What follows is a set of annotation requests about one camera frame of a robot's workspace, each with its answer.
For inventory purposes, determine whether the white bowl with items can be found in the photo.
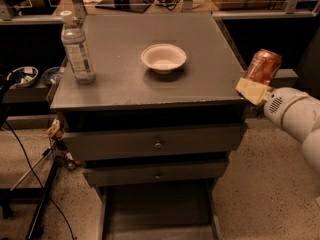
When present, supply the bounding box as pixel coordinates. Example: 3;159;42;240
7;66;39;88

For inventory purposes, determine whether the grey top drawer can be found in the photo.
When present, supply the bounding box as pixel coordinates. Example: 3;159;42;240
63;123;247;161

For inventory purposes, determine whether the dark blue bowl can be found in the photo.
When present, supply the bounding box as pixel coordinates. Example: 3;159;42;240
41;67;64;86

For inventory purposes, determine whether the grey open bottom drawer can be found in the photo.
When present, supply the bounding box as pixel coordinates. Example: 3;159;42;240
98;180;223;240

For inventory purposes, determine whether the white paper bowl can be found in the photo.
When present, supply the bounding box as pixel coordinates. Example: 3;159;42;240
141;44;187;74

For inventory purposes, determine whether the grey side shelf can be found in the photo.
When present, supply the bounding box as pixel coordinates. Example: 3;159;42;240
245;68;299;93

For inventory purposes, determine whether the grey drawer cabinet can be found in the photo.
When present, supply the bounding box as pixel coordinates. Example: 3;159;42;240
51;13;247;240

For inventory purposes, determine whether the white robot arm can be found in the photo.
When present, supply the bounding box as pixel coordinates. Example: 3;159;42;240
236;78;320;174

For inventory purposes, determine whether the black floor cable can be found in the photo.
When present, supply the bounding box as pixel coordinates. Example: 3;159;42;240
3;119;78;240

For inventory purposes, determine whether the black monitor base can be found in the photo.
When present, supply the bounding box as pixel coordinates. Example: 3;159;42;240
95;0;152;13

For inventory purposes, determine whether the clear plastic water bottle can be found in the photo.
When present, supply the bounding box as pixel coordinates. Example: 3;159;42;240
60;10;95;84

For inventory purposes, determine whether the red coke can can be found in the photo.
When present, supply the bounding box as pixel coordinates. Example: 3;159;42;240
244;49;282;85

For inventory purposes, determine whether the black tripod stand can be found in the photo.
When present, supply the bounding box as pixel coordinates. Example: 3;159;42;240
0;143;61;240

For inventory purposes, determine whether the grey middle drawer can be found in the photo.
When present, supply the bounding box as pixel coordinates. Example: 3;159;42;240
83;160;228;187

